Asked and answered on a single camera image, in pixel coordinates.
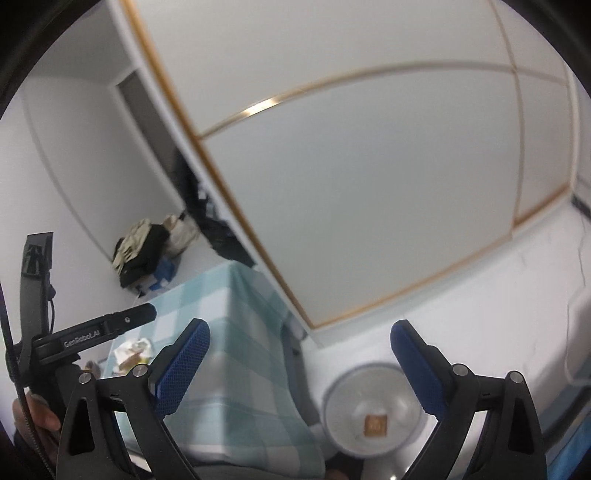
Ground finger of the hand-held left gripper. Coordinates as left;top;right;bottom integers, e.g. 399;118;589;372
104;302;158;335

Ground dark hanging clothes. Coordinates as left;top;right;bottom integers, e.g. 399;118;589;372
173;148;257;268

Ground white round waste bin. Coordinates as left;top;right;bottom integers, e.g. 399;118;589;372
321;362;432;457

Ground teal checked tablecloth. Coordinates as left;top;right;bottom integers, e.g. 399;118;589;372
99;261;326;478

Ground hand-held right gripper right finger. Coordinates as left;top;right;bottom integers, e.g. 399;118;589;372
390;320;543;480

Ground clear printed plastic wrapper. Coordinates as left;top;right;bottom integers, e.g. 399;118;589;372
111;344;139;370

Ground pile of bags and clothes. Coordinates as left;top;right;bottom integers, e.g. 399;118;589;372
119;225;171;288

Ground beige jacket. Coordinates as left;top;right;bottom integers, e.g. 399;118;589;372
113;219;153;273

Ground white cloth bag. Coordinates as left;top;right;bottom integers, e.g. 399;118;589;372
164;215;201;259

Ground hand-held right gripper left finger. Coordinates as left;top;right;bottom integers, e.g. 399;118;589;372
55;318;212;480

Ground blue-grey bed frame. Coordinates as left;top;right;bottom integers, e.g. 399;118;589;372
538;411;591;480

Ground person's left hand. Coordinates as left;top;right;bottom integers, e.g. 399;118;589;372
11;394;61;444

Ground grey table frame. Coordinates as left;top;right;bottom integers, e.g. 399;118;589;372
279;320;326;428

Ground white wardrobe with gold trim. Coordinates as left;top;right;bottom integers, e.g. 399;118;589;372
120;0;583;349

